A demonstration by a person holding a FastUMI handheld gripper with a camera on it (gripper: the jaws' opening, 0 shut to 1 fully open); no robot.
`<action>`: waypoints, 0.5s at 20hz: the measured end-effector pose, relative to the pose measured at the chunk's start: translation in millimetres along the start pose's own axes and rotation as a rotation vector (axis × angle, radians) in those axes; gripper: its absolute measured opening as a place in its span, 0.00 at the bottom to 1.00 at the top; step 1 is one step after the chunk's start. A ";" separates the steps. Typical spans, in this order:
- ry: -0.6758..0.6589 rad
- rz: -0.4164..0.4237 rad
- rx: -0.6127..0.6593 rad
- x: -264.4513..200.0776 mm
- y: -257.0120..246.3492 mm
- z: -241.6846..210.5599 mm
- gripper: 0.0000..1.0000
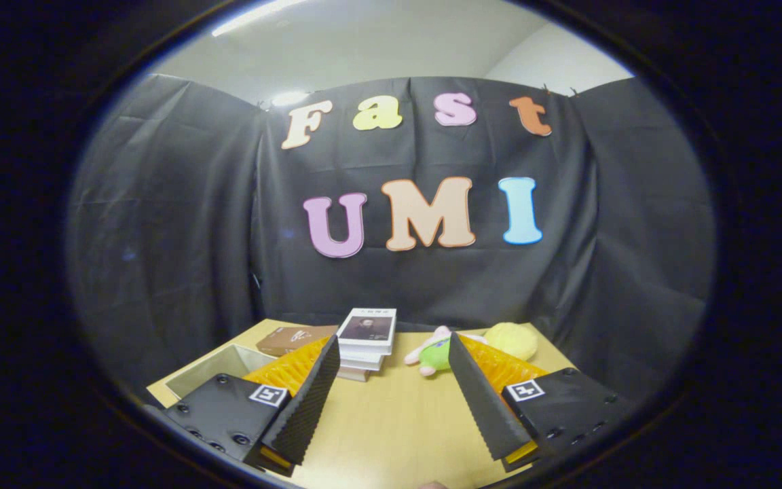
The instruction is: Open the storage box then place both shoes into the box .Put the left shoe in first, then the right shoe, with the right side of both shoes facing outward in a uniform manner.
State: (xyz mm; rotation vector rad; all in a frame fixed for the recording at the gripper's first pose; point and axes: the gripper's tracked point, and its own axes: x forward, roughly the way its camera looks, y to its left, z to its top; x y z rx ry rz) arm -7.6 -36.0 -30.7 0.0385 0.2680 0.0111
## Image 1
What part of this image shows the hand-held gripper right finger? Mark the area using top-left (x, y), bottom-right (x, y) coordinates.
top-left (448, 331), bottom-right (636, 473)

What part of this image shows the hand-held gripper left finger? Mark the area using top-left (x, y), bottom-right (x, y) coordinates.
top-left (164, 334), bottom-right (341, 476)

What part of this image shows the cream fabric storage box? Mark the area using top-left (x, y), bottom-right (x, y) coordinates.
top-left (165, 344), bottom-right (278, 400)

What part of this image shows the green and pink plush toy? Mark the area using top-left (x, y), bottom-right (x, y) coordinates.
top-left (404, 325), bottom-right (487, 378)

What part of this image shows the brown book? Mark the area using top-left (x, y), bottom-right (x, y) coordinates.
top-left (256, 325), bottom-right (339, 357)

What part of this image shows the yellow plush toy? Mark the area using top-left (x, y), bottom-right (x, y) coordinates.
top-left (484, 322), bottom-right (540, 362)

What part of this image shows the thick white book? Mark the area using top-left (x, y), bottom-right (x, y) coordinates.
top-left (339, 349), bottom-right (390, 365)

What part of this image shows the white book with portrait cover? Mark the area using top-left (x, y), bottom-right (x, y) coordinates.
top-left (337, 308), bottom-right (397, 355)

